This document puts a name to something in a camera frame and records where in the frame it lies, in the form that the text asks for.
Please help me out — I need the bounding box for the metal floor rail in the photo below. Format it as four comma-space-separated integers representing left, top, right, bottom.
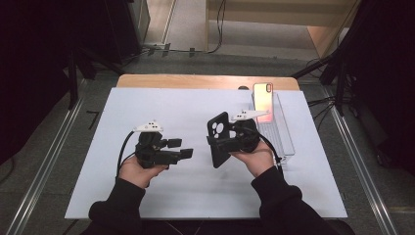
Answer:
327, 104, 399, 235
5, 97, 85, 235

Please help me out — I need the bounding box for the black curtain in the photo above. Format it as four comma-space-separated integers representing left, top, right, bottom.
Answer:
326, 0, 415, 175
0, 0, 145, 165

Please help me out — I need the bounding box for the wooden table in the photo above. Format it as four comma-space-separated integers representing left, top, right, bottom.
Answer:
115, 73, 300, 91

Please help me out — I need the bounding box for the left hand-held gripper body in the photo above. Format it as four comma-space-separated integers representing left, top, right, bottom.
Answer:
132, 119, 182, 169

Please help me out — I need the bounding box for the iridescent phone case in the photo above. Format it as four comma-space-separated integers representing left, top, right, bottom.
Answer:
253, 82, 274, 124

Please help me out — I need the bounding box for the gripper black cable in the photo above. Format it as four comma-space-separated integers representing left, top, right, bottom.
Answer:
116, 130, 138, 177
258, 133, 284, 170

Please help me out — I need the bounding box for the bundle of black floor cables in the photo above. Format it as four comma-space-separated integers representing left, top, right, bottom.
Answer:
307, 94, 339, 130

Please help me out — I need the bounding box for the person's left hand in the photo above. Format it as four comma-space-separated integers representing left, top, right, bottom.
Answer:
117, 156, 169, 190

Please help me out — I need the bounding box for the black metal stand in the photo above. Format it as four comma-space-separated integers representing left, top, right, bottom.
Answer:
292, 55, 348, 117
67, 48, 125, 111

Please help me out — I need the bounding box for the black hanging cable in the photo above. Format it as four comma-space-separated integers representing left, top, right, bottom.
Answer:
207, 0, 228, 55

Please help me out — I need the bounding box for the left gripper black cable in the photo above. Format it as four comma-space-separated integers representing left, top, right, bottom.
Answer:
116, 130, 138, 177

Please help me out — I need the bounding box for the light wooden furniture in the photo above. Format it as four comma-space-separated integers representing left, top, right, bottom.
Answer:
205, 0, 361, 60

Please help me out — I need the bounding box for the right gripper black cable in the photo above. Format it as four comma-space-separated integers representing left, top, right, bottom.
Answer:
258, 133, 284, 170

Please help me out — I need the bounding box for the person's right hand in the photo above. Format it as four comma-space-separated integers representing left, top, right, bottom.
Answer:
229, 140, 277, 178

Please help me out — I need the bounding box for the black phone case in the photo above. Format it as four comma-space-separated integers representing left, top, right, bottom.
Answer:
206, 111, 233, 169

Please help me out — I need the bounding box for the clear plastic rack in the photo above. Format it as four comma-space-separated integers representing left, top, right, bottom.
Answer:
249, 91, 296, 165

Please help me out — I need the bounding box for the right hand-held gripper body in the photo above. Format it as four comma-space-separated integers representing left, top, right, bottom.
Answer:
216, 110, 271, 155

